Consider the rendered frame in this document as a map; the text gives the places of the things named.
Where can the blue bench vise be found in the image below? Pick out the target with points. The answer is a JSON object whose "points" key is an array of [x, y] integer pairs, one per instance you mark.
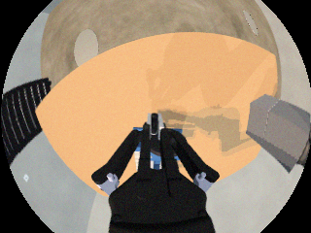
{"points": [[155, 153]]}

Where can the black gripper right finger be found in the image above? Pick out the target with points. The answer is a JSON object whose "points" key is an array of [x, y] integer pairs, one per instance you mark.
{"points": [[202, 175]]}

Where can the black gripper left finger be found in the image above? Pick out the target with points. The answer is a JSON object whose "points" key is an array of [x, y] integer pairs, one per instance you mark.
{"points": [[107, 177]]}

